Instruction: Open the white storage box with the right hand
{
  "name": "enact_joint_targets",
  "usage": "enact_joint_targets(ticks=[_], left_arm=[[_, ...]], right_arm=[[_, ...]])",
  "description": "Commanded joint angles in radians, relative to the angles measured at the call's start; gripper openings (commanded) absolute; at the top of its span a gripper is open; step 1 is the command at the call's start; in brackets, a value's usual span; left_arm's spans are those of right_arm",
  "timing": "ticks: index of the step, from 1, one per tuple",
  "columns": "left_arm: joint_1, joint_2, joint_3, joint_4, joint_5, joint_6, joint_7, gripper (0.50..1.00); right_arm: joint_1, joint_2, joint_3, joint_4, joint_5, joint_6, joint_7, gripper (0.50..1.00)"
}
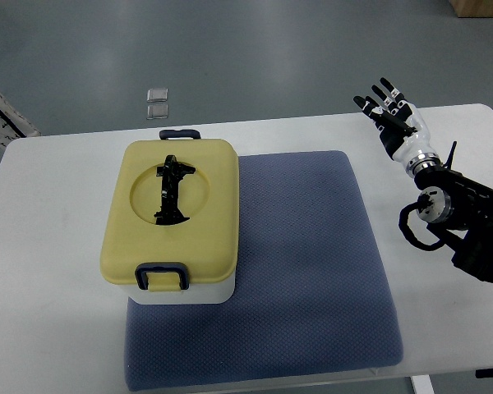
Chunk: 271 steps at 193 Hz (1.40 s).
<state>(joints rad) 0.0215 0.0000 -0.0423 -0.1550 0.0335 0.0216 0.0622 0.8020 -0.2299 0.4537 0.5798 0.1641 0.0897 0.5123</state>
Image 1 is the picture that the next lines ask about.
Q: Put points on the black table control panel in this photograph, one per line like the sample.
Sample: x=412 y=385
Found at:
x=484 y=373

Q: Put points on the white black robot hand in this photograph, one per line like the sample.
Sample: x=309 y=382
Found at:
x=402 y=130

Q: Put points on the upper floor socket plate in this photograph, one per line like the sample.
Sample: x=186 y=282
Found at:
x=157 y=95

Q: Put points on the yellow box lid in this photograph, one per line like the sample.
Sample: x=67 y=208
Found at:
x=174 y=217

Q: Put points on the patterned white fabric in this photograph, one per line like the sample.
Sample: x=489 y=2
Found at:
x=13 y=125

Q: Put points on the white storage box base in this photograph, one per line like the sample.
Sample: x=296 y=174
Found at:
x=196 y=294

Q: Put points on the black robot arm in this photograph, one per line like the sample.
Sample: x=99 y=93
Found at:
x=457 y=210

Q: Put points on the white table leg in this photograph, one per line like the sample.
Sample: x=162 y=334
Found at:
x=421 y=384

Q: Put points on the blue grey cushion mat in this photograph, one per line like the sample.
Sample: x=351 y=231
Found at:
x=311 y=293

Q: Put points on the cardboard box corner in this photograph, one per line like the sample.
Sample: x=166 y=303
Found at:
x=472 y=8

